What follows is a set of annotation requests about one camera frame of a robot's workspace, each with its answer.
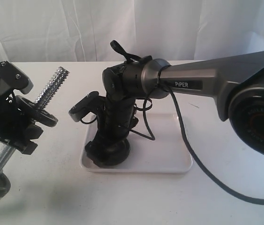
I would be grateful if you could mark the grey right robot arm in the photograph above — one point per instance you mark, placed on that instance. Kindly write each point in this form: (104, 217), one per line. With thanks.
(235, 83)

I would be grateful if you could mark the chrome dumbbell bar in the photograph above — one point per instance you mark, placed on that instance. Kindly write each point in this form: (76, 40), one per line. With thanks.
(41, 102)

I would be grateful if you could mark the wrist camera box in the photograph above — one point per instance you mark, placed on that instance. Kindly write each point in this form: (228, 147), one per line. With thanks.
(84, 106)
(15, 78)

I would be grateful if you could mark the white backdrop curtain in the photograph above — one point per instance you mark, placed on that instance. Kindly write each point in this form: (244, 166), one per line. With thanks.
(81, 30)

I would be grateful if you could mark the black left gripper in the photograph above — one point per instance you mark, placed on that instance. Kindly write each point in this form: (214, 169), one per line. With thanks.
(16, 123)

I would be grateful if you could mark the black weight plate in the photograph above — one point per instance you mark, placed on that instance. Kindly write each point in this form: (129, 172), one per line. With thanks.
(116, 158)

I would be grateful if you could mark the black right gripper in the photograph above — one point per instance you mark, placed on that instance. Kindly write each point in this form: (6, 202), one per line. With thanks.
(113, 128)

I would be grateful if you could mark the white rectangular tray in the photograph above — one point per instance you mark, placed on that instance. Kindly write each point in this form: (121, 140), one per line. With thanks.
(166, 154)

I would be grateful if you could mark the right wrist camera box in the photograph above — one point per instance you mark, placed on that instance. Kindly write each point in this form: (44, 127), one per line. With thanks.
(84, 106)

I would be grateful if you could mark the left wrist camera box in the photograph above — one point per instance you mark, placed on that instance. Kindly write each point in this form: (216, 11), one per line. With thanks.
(15, 78)

